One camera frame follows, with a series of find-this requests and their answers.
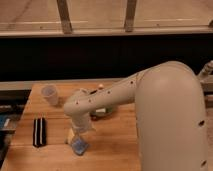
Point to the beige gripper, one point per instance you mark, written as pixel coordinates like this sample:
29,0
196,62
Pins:
80,125

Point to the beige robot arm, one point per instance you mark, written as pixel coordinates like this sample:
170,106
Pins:
170,115

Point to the blue sponge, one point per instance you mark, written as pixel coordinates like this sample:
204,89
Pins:
79,145

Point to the green round object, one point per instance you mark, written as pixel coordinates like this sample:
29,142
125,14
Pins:
103,111

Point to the small orange white object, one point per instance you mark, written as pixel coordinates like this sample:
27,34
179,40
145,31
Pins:
100,87

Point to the grey fixture at right edge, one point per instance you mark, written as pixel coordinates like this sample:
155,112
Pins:
206,79

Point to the metal frame rail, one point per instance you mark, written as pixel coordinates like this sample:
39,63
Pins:
46,18

